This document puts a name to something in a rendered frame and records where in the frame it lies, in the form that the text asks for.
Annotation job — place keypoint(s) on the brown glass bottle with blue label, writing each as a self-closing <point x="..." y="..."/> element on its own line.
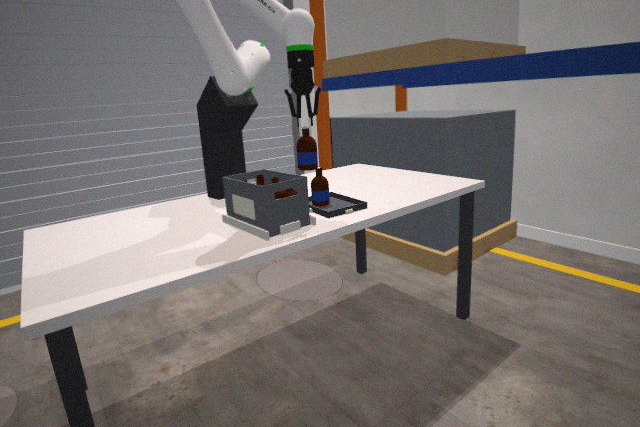
<point x="307" y="151"/>
<point x="320" y="189"/>

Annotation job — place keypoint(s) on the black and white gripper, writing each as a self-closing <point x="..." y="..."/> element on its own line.
<point x="302" y="86"/>

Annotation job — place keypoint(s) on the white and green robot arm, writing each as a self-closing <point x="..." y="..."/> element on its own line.
<point x="238" y="75"/>

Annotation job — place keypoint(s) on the grey divided crate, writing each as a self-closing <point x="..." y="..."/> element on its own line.
<point x="256" y="204"/>

